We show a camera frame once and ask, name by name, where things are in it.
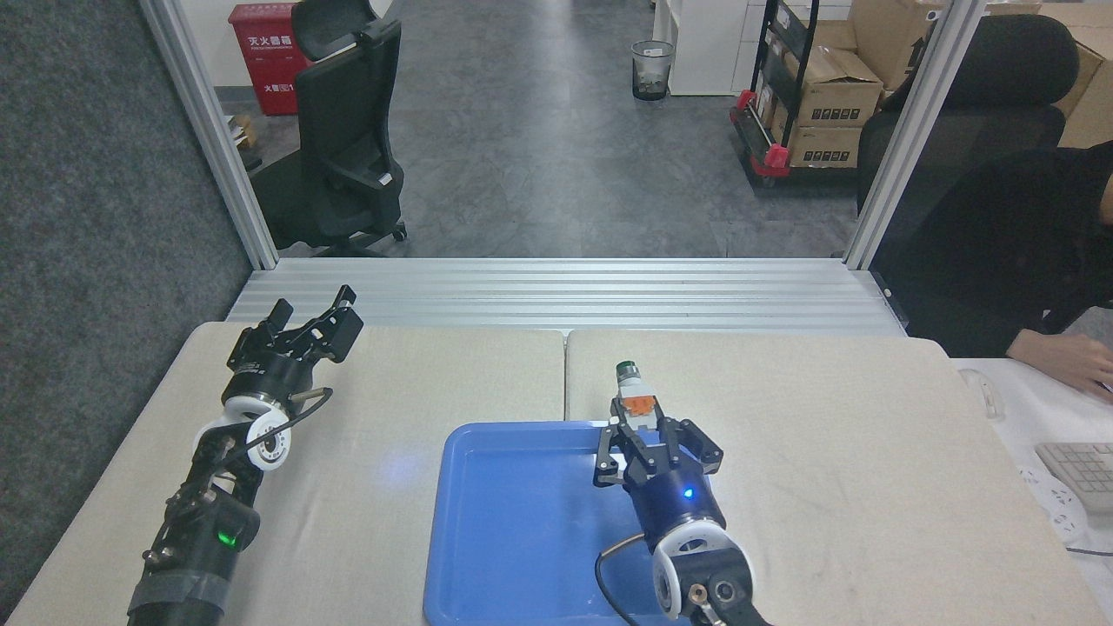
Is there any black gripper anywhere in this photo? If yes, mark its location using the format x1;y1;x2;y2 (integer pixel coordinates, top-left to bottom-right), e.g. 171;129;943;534
593;417;728;549
226;284;364;410

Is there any switch part with orange tab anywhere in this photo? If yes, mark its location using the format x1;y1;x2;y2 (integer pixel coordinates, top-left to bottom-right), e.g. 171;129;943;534
610;361;660;433

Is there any blue plastic tray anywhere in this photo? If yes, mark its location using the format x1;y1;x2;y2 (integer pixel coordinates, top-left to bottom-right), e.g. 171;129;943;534
423;420;696;626

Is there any person's hand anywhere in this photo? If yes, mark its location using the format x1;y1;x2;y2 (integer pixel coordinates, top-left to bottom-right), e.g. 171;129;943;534
1008;329;1113;403

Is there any black office chair with headrest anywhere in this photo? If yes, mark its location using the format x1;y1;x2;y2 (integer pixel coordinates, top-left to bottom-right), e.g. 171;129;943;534
250;0;409;257

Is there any red fire extinguisher box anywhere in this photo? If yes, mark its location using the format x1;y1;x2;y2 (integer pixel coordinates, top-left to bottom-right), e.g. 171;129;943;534
228;2;312;117

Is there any black cart with red corners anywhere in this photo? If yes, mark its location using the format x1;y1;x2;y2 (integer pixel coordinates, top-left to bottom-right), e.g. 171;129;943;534
729;0;881;189

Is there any flat cardboard box with labels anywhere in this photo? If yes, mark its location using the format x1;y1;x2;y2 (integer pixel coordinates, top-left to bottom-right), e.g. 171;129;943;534
787;126;862;169

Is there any black mesh waste bin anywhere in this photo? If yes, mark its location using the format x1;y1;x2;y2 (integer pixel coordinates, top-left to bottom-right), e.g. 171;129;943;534
630;40;676;102

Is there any open cardboard box with labels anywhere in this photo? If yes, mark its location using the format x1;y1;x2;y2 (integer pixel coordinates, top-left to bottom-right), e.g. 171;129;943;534
784;46;885;129

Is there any white power strip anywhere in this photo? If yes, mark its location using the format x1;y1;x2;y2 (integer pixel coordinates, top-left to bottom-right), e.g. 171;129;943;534
1017;467;1090;545

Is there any white cabinet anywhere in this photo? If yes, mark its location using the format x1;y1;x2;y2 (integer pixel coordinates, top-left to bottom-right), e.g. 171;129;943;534
652;0;750;97

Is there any white keyboard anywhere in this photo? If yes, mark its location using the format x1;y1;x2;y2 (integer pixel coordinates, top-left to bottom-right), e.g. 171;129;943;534
1035;441;1113;514

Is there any large plain cardboard box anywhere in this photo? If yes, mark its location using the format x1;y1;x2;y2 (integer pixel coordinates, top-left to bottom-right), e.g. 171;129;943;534
848;0;947;90

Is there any black mesh office chair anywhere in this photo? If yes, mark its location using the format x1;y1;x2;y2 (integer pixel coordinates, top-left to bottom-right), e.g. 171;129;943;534
856;13;1081;216

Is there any ribbed aluminium rail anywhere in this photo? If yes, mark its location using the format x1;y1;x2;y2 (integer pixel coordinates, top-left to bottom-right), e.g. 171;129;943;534
226;257;910;337

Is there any silver aluminium post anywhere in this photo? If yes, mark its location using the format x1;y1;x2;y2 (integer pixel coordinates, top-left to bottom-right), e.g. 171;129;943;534
842;0;990;270
139;0;281;270

